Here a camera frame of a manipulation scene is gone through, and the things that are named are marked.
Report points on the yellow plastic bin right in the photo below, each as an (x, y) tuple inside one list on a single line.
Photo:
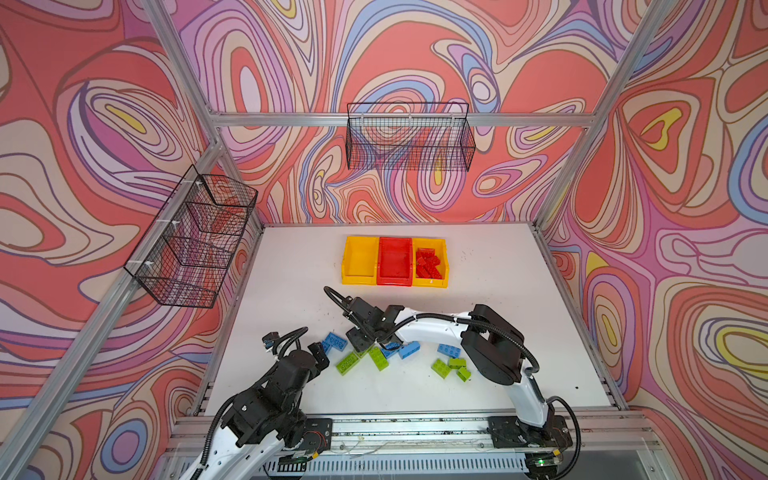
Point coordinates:
[(440, 245)]

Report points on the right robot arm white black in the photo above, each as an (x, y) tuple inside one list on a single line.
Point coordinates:
[(493, 346)]

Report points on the red plastic bin middle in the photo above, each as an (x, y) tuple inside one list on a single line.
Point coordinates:
[(394, 266)]

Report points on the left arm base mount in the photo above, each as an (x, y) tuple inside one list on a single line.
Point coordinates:
[(314, 436)]

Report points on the blue lego brick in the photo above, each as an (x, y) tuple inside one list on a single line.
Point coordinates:
[(333, 341), (390, 349), (408, 349), (450, 351)]

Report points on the black wire basket wall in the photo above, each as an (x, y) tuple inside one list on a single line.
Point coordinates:
[(200, 227), (409, 136)]

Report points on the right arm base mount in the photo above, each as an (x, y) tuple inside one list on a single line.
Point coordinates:
[(510, 432)]

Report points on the pile of red legos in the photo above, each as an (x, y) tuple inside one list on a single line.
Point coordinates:
[(427, 264)]

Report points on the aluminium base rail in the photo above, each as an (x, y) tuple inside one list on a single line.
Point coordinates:
[(615, 445)]

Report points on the green lego brick right small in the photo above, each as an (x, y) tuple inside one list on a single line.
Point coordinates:
[(457, 363)]

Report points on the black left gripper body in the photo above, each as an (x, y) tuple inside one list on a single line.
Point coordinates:
[(314, 371)]

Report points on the black wire basket back wall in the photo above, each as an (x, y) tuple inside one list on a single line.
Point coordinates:
[(409, 136)]

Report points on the yellow plastic bin left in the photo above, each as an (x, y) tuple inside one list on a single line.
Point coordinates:
[(360, 260)]

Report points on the green lego brick right large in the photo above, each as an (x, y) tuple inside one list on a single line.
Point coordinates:
[(440, 368)]

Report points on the yellow plastic bin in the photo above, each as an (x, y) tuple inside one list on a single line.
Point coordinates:
[(360, 260), (440, 245)]

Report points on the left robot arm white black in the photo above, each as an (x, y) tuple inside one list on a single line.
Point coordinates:
[(253, 426)]

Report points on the green lego brick middle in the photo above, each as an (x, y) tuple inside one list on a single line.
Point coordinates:
[(379, 359)]

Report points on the black wire basket left wall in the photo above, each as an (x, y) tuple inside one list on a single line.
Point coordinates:
[(200, 227)]

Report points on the green lego brick right lower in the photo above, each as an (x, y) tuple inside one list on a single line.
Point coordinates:
[(463, 373)]

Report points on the green lego brick far left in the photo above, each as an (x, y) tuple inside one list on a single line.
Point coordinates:
[(345, 365)]

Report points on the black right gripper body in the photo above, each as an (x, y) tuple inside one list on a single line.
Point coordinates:
[(362, 338)]

